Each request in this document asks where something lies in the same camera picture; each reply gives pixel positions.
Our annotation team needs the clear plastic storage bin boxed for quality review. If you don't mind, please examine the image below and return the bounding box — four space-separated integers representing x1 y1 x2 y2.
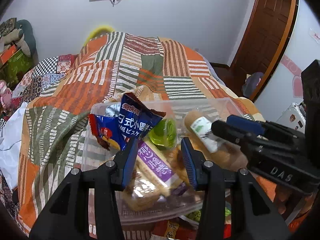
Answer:
81 97 253 227

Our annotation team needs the orange fried snack bag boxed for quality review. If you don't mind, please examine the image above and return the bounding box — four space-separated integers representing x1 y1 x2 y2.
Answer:
167 147 190 186

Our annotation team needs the green jelly cup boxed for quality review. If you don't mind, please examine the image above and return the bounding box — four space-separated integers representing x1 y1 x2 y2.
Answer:
148 118 177 151

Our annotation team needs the purple label wafer pack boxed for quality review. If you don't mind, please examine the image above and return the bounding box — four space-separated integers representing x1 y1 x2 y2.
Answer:
136 140 187 197

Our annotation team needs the blue white snack bag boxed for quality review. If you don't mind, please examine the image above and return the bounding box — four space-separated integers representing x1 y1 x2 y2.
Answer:
88 93 166 150

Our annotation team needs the green candy packet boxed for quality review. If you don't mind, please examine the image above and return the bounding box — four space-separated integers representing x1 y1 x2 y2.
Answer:
185 207 232 224

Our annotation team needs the red long snack packet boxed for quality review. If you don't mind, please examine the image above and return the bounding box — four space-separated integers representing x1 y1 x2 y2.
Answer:
150 219 197 240

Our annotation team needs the beige square cracker pack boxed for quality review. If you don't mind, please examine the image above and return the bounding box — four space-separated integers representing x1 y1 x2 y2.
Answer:
121 169 161 211

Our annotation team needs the white cabinet with stickers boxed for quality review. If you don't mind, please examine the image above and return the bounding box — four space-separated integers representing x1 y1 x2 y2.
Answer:
276 102 306 133

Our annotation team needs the patchwork striped bed blanket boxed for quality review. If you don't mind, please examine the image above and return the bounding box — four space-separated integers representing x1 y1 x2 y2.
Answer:
17 31 264 233

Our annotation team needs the white cloth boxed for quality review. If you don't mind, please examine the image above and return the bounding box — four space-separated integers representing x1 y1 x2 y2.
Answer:
0 102 28 190

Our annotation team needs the brown wooden door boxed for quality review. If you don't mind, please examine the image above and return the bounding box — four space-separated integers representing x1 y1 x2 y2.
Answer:
228 0 298 100

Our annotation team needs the pink plush toy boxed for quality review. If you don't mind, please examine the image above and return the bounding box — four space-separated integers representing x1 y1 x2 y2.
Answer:
0 80 12 110

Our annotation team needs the checkered patchwork quilt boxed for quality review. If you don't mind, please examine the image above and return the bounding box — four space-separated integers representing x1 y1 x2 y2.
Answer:
1 54 77 122

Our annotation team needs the green printed storage box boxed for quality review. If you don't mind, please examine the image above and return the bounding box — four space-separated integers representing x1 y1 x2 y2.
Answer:
1 50 34 89

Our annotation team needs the yellow curved chair back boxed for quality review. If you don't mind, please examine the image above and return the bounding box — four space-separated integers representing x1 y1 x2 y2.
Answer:
83 25 114 47

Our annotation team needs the pile of stuffed clutter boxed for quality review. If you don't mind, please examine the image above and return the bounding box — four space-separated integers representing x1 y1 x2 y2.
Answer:
1 18 36 57

